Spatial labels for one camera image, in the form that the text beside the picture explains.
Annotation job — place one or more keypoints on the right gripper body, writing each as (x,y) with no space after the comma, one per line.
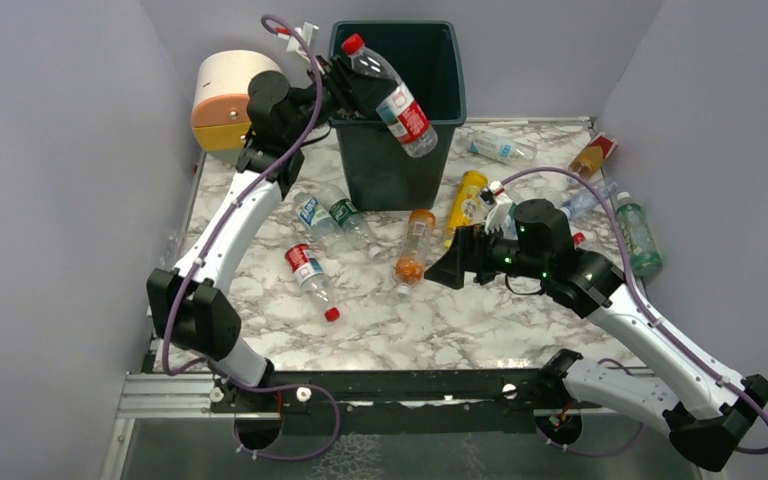
(475,249)

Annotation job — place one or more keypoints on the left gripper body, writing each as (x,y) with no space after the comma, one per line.
(334,80)

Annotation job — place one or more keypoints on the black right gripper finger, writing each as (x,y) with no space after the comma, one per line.
(450,269)
(467,238)

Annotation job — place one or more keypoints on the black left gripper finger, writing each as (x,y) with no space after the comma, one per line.
(366,94)
(338,92)

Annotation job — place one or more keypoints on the yellow juice bottle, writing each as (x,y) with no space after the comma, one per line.
(466,205)

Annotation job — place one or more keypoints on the red cap bottle red label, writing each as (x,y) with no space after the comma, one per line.
(399,111)

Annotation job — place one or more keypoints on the clear bottle orange label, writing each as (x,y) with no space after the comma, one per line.
(410,267)

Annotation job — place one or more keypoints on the clear bottle blue white label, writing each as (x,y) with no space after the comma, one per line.
(315,218)

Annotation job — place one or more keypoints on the clear bottle dark green label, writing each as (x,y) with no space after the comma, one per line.
(350,220)

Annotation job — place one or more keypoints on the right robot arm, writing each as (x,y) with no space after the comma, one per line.
(702,406)

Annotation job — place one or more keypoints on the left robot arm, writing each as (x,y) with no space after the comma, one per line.
(188,303)

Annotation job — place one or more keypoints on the dark green plastic bin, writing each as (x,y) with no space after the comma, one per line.
(395,159)

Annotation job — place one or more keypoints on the cream orange drawer box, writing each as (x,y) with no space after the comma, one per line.
(219,119)

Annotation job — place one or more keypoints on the clear bottle light blue label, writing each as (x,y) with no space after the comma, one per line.
(499,148)

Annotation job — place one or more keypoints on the crumpled clear bottle white cap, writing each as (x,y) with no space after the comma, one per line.
(583,202)

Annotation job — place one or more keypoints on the amber tea bottle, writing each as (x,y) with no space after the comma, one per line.
(593,156)

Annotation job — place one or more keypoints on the green tea bottle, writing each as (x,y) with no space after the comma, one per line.
(644,256)

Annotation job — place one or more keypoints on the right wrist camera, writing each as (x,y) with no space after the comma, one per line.
(499,207)

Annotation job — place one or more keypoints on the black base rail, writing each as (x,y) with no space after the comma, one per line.
(393,402)

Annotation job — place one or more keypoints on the aluminium frame rail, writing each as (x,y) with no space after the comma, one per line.
(155,396)

